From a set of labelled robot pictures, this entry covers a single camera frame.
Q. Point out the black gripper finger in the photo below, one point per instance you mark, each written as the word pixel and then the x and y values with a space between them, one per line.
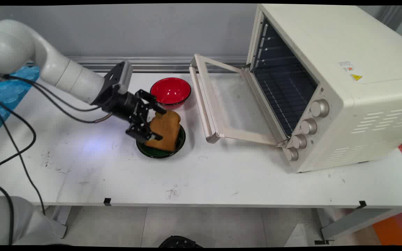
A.
pixel 141 131
pixel 150 101

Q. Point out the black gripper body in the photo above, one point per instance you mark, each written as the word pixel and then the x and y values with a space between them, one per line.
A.
pixel 122 104

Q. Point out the brown toast slice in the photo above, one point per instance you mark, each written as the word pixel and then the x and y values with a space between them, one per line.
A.
pixel 165 130

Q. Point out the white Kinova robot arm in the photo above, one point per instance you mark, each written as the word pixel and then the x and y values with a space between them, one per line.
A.
pixel 58 71

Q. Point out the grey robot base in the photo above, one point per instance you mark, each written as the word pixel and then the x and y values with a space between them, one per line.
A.
pixel 19 223

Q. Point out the red bowl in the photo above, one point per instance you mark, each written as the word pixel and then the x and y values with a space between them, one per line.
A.
pixel 170 91

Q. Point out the dark green bowl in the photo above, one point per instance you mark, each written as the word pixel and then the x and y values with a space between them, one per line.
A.
pixel 161 150

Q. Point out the glass oven door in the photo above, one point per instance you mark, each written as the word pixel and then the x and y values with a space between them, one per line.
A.
pixel 222 104

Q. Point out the black tape marker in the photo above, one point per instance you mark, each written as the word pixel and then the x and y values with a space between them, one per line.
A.
pixel 362 204
pixel 107 201

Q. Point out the blue foam sheet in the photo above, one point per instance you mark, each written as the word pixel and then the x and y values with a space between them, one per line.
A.
pixel 7 94

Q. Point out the black round object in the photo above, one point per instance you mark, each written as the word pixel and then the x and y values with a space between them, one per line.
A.
pixel 180 242

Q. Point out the grey table leg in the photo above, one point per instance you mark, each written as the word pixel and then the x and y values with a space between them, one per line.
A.
pixel 358 219
pixel 59 218

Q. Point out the cream toaster oven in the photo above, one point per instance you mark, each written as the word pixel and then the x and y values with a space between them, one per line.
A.
pixel 340 83

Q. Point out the orange box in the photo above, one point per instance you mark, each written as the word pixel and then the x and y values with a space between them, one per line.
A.
pixel 394 228

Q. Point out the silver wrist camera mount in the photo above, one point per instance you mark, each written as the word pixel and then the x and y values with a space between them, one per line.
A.
pixel 120 74

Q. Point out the aluminium rail profile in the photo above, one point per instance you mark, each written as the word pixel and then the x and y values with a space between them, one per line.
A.
pixel 145 64

